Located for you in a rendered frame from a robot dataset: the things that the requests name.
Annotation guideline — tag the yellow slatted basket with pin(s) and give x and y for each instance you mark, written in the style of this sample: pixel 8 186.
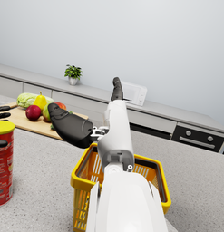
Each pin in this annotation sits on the yellow slatted basket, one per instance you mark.
pixel 86 178

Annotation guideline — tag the red potato chip can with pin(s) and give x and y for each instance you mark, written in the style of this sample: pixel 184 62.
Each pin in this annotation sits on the red potato chip can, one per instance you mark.
pixel 4 172

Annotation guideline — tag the green cabbage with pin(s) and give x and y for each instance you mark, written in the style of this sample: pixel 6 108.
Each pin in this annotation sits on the green cabbage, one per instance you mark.
pixel 25 99

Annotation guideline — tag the wooden cutting board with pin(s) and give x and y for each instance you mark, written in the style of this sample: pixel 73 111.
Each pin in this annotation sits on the wooden cutting board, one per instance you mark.
pixel 28 125

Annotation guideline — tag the red apple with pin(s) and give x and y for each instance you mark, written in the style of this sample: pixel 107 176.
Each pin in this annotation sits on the red apple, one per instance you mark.
pixel 33 113

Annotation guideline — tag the yellow pear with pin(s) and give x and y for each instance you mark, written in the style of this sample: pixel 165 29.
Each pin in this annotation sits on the yellow pear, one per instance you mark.
pixel 40 101

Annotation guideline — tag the green apple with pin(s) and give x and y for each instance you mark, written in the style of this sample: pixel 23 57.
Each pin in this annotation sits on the green apple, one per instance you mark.
pixel 45 113

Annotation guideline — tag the white microwave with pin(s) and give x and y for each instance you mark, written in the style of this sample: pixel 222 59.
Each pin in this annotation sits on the white microwave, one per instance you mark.
pixel 135 93

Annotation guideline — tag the grey kitchen counter cabinets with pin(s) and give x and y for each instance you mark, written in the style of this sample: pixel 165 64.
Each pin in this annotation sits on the grey kitchen counter cabinets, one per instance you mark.
pixel 86 96

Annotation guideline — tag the red orange peach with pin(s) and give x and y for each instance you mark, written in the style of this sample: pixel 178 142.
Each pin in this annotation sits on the red orange peach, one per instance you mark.
pixel 60 105

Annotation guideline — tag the potted green plant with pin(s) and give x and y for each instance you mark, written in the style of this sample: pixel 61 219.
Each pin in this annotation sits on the potted green plant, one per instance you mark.
pixel 73 73

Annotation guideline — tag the black built-in oven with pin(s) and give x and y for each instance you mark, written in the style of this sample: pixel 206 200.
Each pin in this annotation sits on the black built-in oven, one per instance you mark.
pixel 198 137

